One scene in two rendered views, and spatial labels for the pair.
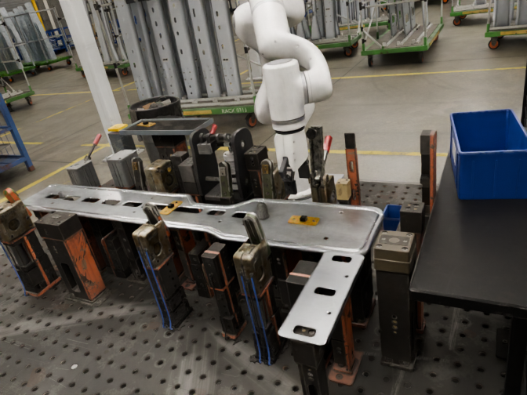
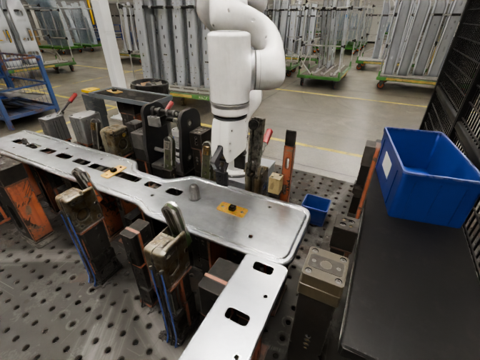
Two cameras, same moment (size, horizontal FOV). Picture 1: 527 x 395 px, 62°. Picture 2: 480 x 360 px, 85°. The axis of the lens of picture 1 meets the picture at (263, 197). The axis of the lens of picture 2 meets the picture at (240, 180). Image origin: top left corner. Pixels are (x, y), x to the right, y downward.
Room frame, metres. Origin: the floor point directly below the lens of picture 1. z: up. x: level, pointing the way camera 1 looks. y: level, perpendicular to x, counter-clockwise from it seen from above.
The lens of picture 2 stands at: (0.47, -0.08, 1.46)
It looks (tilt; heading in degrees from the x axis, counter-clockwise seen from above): 32 degrees down; 356
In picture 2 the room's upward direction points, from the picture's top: straight up
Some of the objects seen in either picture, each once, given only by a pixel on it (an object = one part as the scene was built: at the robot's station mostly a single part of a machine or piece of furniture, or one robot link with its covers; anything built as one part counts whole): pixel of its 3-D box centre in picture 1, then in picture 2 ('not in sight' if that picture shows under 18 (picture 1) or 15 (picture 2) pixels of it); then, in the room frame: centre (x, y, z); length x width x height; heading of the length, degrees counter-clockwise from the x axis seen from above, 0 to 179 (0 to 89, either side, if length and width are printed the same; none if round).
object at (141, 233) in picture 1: (163, 274); (92, 236); (1.11, 0.34, 0.87); 0.12 x 0.09 x 0.35; 149
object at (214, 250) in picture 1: (225, 292); (146, 266); (1.00, 0.16, 0.84); 0.11 x 0.08 x 0.29; 149
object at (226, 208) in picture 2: (303, 219); (232, 208); (1.05, -0.10, 1.01); 0.08 x 0.04 x 0.01; 59
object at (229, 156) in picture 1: (231, 194); (176, 166); (1.41, 0.11, 0.94); 0.18 x 0.13 x 0.49; 59
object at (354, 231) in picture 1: (165, 209); (108, 172); (1.29, 0.32, 1.00); 1.38 x 0.22 x 0.02; 59
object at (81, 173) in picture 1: (93, 202); (64, 151); (1.74, 0.72, 0.88); 0.11 x 0.10 x 0.36; 149
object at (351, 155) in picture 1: (356, 211); (283, 204); (1.13, -0.26, 0.95); 0.03 x 0.01 x 0.50; 59
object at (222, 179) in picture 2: (288, 184); (219, 175); (1.00, -0.07, 1.14); 0.03 x 0.03 x 0.07; 59
